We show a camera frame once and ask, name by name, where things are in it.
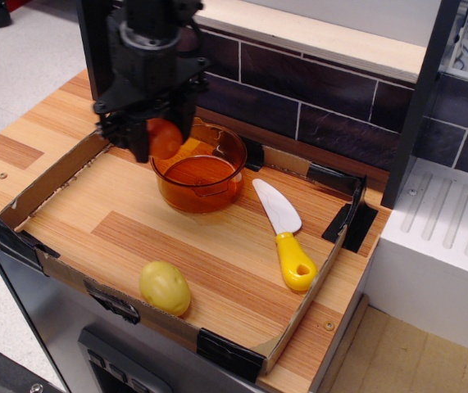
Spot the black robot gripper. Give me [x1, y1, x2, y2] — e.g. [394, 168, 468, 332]
[93, 24, 210, 163]

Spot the orange toy carrot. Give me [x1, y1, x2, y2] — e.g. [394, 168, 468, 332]
[147, 118, 183, 160]

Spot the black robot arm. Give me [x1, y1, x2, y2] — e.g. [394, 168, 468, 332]
[93, 1, 209, 163]

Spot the transparent orange plastic pot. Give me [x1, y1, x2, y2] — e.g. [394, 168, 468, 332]
[150, 117, 248, 213]

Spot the cardboard fence with black tape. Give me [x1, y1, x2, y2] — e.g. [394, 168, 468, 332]
[0, 133, 389, 392]

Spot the yellow toy potato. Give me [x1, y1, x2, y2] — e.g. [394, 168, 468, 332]
[139, 261, 191, 317]

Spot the grey oven front panel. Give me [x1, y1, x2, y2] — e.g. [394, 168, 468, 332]
[78, 328, 216, 392]

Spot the light wooden shelf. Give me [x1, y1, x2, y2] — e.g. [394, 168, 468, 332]
[195, 0, 426, 83]

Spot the white toy sink drainer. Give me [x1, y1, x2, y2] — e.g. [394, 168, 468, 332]
[365, 159, 468, 348]

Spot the dark vertical post left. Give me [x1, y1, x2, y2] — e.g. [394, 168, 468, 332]
[75, 0, 114, 101]

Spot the dark vertical post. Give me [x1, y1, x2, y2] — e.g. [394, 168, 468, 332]
[381, 1, 460, 209]
[75, 0, 114, 101]

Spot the toy knife yellow handle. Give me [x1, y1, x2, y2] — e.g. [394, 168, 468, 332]
[252, 178, 318, 291]

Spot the dark vertical post right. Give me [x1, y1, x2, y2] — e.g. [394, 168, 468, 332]
[381, 1, 460, 209]

